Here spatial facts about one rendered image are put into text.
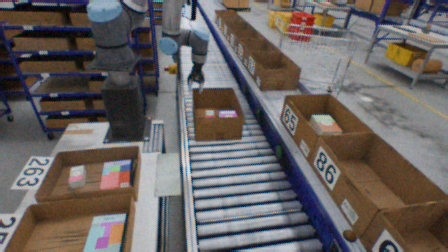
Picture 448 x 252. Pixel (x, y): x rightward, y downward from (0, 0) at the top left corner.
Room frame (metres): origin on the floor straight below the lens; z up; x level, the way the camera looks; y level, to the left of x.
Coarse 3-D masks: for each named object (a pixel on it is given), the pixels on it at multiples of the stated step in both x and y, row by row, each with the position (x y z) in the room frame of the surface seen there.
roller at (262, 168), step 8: (224, 168) 0.95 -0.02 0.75; (232, 168) 0.96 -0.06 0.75; (240, 168) 0.96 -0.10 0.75; (248, 168) 0.97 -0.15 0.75; (256, 168) 0.97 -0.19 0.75; (264, 168) 0.98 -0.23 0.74; (272, 168) 0.99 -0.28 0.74; (280, 168) 1.00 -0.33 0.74; (192, 176) 0.89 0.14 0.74; (200, 176) 0.90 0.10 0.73; (208, 176) 0.90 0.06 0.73; (216, 176) 0.91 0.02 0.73; (224, 176) 0.92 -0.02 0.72
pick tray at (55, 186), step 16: (64, 160) 0.88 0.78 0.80; (80, 160) 0.90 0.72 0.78; (96, 160) 0.92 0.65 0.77; (112, 160) 0.93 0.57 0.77; (48, 176) 0.74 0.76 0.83; (64, 176) 0.81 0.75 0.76; (96, 176) 0.82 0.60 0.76; (48, 192) 0.69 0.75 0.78; (64, 192) 0.71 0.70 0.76; (80, 192) 0.65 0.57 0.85; (96, 192) 0.66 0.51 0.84; (112, 192) 0.68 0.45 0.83; (128, 192) 0.69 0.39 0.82
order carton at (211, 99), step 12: (192, 96) 1.42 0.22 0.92; (204, 96) 1.56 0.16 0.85; (216, 96) 1.58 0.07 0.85; (228, 96) 1.59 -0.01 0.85; (204, 108) 1.55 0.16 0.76; (216, 108) 1.56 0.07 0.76; (228, 108) 1.58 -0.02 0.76; (240, 108) 1.32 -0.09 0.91; (204, 120) 1.17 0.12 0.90; (216, 120) 1.18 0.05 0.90; (228, 120) 1.20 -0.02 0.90; (240, 120) 1.21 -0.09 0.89; (204, 132) 1.17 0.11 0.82; (216, 132) 1.19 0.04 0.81; (228, 132) 1.20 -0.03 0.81; (240, 132) 1.21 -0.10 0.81
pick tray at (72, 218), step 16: (32, 208) 0.57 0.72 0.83; (48, 208) 0.59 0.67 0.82; (64, 208) 0.60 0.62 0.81; (80, 208) 0.61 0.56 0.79; (96, 208) 0.63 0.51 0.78; (112, 208) 0.64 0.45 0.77; (128, 208) 0.66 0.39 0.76; (32, 224) 0.54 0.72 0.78; (48, 224) 0.56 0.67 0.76; (64, 224) 0.56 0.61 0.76; (80, 224) 0.57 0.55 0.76; (128, 224) 0.52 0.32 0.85; (16, 240) 0.45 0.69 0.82; (32, 240) 0.49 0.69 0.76; (48, 240) 0.49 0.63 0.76; (64, 240) 0.50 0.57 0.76; (80, 240) 0.50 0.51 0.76; (128, 240) 0.48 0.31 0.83
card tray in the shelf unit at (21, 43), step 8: (40, 32) 2.29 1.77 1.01; (48, 32) 2.30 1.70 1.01; (56, 32) 2.32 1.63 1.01; (64, 32) 2.33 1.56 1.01; (72, 32) 2.34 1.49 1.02; (16, 40) 1.99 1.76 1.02; (24, 40) 2.00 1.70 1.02; (32, 40) 2.01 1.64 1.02; (40, 40) 2.02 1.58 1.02; (48, 40) 2.03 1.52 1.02; (56, 40) 2.04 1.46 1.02; (64, 40) 2.06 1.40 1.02; (72, 40) 2.19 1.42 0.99; (24, 48) 2.00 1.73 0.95; (32, 48) 2.01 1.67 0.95; (40, 48) 2.02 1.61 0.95; (48, 48) 2.03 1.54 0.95; (56, 48) 2.04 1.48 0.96; (64, 48) 2.05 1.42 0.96
